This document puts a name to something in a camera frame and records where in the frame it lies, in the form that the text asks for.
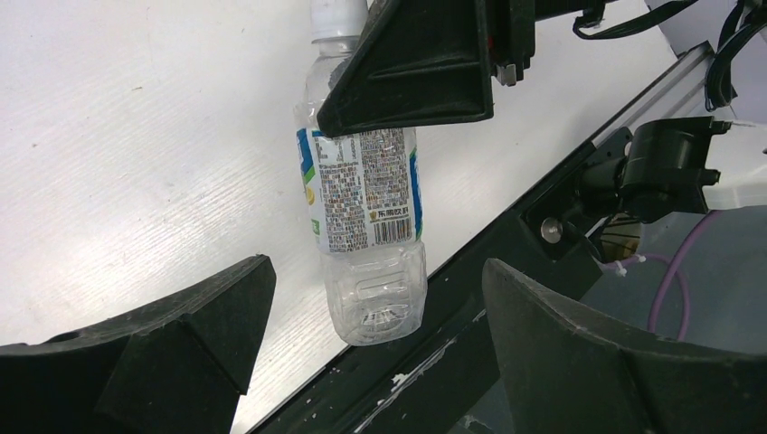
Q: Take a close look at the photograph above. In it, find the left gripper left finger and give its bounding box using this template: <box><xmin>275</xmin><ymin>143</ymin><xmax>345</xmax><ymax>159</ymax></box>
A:
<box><xmin>1</xmin><ymin>255</ymin><xmax>277</xmax><ymax>433</ymax></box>

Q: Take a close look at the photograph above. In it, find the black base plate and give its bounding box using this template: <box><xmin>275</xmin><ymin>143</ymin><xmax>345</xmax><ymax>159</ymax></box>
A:
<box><xmin>257</xmin><ymin>127</ymin><xmax>631</xmax><ymax>433</ymax></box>

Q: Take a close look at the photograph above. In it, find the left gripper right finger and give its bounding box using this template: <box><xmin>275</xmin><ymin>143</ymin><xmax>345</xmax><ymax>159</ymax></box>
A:
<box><xmin>482</xmin><ymin>259</ymin><xmax>766</xmax><ymax>433</ymax></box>

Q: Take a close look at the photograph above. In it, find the aluminium frame rail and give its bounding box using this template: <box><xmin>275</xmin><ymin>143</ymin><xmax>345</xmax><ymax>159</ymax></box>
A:
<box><xmin>587</xmin><ymin>42</ymin><xmax>714</xmax><ymax>147</ymax></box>

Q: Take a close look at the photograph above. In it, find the crushed clear bottle white cap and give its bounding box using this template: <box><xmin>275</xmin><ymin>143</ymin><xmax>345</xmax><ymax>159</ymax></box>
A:
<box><xmin>294</xmin><ymin>1</ymin><xmax>428</xmax><ymax>346</ymax></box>

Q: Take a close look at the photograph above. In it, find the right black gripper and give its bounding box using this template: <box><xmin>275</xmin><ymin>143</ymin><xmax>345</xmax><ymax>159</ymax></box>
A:
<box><xmin>316</xmin><ymin>0</ymin><xmax>767</xmax><ymax>139</ymax></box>

